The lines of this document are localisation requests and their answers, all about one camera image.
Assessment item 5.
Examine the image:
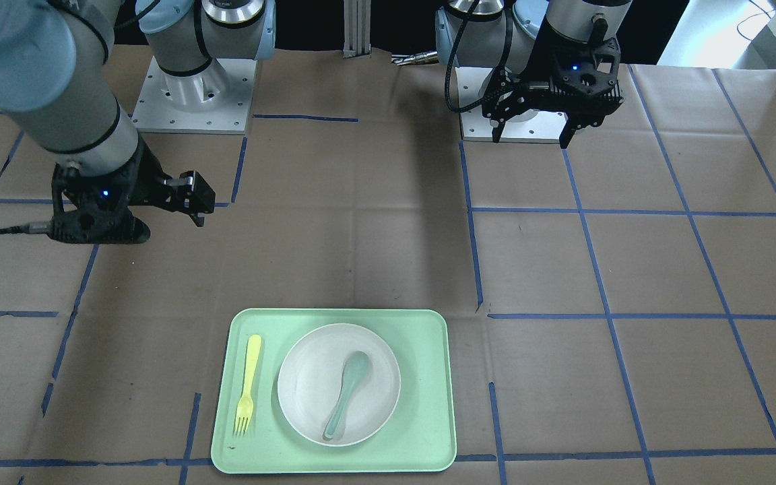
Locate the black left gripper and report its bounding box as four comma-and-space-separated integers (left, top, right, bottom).
482, 30, 624, 150

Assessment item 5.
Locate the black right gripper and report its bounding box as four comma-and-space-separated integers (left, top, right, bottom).
50, 141, 216, 245

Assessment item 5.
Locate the white round plate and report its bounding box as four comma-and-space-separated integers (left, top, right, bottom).
277, 323, 401, 447

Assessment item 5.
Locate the yellow plastic fork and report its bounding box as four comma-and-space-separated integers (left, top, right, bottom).
233, 334, 263, 438

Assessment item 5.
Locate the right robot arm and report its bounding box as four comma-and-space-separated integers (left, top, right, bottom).
0, 1, 276, 245

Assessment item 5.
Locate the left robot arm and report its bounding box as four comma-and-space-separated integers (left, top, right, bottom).
435, 1, 631, 148

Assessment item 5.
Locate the teal plastic spoon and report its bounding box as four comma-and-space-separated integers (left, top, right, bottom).
323, 351, 370, 441

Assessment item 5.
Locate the light green plastic tray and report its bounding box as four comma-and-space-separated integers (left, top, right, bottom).
210, 308, 457, 474

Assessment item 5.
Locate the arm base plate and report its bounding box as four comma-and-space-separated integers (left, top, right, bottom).
131, 59, 259, 135
455, 67, 564, 144

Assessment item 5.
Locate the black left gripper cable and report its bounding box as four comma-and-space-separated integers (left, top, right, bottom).
445, 0, 496, 114

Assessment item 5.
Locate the aluminium frame post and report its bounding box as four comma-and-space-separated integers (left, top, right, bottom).
342, 0, 373, 59

